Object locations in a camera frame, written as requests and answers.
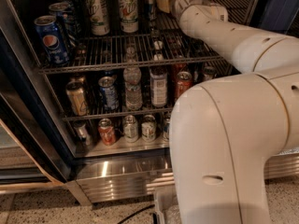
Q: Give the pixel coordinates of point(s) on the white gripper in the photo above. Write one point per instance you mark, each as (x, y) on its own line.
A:
(186, 1)

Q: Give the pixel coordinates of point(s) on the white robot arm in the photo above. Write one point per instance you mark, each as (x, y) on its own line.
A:
(223, 131)

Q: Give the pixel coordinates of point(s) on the tall blue silver can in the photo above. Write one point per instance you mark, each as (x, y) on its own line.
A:
(150, 9)

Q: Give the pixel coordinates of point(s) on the right white 7up can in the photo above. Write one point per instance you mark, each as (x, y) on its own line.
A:
(128, 10)

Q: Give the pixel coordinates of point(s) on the white 7up can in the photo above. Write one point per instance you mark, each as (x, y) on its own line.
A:
(99, 22)
(128, 10)

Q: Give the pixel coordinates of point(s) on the left white 7up can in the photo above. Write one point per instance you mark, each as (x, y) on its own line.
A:
(99, 22)

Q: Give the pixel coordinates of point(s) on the stainless steel fridge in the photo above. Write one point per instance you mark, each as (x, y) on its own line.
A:
(98, 173)

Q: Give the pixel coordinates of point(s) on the orange can middle shelf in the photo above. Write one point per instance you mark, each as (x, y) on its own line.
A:
(183, 83)

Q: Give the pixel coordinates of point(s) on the silver slim can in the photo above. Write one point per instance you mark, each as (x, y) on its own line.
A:
(209, 73)

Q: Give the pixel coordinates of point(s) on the blue pepsi can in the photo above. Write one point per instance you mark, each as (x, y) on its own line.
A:
(65, 15)
(74, 14)
(53, 40)

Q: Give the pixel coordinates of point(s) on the blue can middle shelf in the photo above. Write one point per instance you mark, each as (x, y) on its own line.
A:
(109, 93)

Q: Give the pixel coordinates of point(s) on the blue silver can bottom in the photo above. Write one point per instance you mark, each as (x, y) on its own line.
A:
(166, 126)

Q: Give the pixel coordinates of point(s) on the front blue pepsi can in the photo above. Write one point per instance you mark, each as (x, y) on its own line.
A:
(53, 40)

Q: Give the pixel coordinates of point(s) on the white green can bottom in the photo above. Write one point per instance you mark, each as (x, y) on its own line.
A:
(148, 128)

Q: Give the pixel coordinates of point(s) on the gold can middle shelf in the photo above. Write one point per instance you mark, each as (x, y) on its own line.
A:
(76, 94)

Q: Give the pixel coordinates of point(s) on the white can bottom shelf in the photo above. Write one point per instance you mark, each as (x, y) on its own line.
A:
(130, 128)

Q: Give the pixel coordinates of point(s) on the red can bottom shelf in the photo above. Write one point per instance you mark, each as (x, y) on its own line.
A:
(107, 132)

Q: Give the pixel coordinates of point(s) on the silver can bottom left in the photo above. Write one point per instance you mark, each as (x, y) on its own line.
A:
(82, 132)

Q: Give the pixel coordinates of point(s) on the open fridge door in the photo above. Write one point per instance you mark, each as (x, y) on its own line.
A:
(28, 158)

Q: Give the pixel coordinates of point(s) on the white label bottle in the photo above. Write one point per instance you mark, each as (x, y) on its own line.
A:
(158, 85)

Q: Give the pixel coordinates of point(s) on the clear water bottle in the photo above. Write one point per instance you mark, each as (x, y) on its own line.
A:
(132, 80)

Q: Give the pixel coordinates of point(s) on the white plastic bin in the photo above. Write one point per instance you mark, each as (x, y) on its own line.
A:
(166, 205)

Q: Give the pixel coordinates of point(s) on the top wire shelf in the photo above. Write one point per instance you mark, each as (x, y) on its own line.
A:
(158, 42)

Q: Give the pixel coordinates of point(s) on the wire shelf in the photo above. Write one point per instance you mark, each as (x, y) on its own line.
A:
(92, 72)
(158, 42)

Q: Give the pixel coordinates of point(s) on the middle wire shelf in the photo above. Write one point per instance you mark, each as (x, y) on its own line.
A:
(92, 72)

